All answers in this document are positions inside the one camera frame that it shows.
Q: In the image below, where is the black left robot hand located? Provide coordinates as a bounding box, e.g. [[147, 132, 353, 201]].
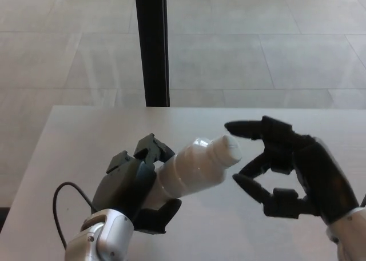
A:
[[91, 132, 182, 235]]

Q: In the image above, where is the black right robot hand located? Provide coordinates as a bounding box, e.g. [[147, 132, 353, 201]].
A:
[[224, 115, 360, 224]]

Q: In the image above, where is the white plastic bottle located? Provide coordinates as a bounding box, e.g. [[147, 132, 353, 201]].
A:
[[148, 134, 243, 210]]

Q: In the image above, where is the white bottle cap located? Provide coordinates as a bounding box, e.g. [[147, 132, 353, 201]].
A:
[[221, 134, 243, 167]]

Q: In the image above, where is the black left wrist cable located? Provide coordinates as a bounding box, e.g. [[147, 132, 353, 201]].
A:
[[52, 181, 100, 249]]

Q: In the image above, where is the black vertical window post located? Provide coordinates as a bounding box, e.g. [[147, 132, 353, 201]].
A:
[[134, 0, 171, 107]]

